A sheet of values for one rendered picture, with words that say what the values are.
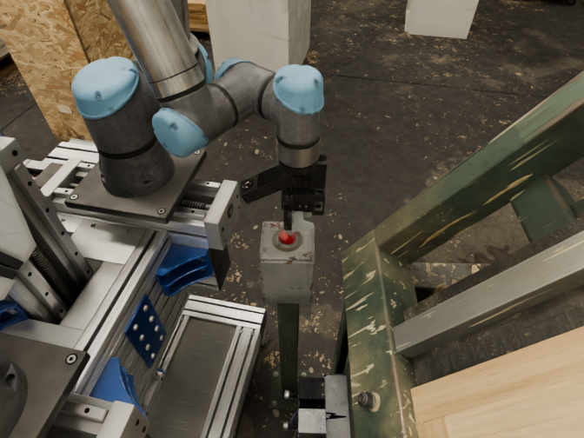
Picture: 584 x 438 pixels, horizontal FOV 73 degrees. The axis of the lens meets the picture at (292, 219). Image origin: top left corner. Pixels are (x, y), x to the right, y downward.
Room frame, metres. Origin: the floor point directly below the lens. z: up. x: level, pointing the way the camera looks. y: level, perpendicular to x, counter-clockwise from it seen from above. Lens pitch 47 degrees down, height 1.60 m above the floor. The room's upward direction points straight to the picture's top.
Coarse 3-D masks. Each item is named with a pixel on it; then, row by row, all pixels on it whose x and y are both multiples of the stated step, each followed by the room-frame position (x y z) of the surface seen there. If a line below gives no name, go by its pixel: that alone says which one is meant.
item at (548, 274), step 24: (576, 240) 0.34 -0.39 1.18; (528, 264) 0.34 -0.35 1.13; (552, 264) 0.32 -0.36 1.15; (576, 264) 0.31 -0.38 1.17; (480, 288) 0.34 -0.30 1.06; (504, 288) 0.32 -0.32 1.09; (528, 288) 0.31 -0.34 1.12; (552, 288) 0.30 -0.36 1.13; (432, 312) 0.34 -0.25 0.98; (456, 312) 0.32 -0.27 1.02; (480, 312) 0.30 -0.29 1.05; (504, 312) 0.30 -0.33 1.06; (408, 336) 0.32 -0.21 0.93; (432, 336) 0.30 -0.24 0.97; (456, 336) 0.30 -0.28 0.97
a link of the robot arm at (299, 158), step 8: (280, 144) 0.53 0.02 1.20; (320, 144) 0.54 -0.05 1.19; (280, 152) 0.53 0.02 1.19; (288, 152) 0.52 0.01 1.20; (296, 152) 0.51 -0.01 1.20; (304, 152) 0.51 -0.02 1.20; (312, 152) 0.52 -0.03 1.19; (280, 160) 0.53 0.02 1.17; (288, 160) 0.52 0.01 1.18; (296, 160) 0.51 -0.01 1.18; (304, 160) 0.51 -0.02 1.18; (312, 160) 0.52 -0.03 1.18
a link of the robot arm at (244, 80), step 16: (224, 64) 0.62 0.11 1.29; (240, 64) 0.62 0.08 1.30; (256, 64) 0.64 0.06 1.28; (224, 80) 0.57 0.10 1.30; (240, 80) 0.57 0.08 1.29; (256, 80) 0.58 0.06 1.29; (240, 96) 0.55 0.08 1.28; (256, 96) 0.56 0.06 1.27; (240, 112) 0.53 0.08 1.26; (256, 112) 0.56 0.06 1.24
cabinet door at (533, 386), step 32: (512, 352) 0.24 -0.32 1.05; (544, 352) 0.22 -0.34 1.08; (576, 352) 0.21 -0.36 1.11; (448, 384) 0.23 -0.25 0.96; (480, 384) 0.21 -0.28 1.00; (512, 384) 0.20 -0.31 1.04; (544, 384) 0.19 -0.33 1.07; (576, 384) 0.18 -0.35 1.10; (416, 416) 0.20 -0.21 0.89; (448, 416) 0.18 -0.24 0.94; (480, 416) 0.17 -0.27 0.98; (512, 416) 0.16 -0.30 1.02; (544, 416) 0.15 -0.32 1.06; (576, 416) 0.14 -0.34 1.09
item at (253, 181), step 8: (272, 168) 0.56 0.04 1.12; (280, 168) 0.55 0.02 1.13; (256, 176) 0.56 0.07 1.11; (264, 176) 0.55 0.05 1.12; (272, 176) 0.54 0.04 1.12; (280, 176) 0.53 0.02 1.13; (288, 176) 0.52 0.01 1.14; (248, 184) 0.54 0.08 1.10; (256, 184) 0.53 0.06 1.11; (264, 184) 0.53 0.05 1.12; (272, 184) 0.52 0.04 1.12; (280, 184) 0.52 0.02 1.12; (288, 184) 0.52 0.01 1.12; (240, 192) 0.53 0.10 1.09; (248, 192) 0.52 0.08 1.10; (256, 192) 0.52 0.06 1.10; (264, 192) 0.52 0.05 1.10; (272, 192) 0.52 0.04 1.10; (248, 200) 0.52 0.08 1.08
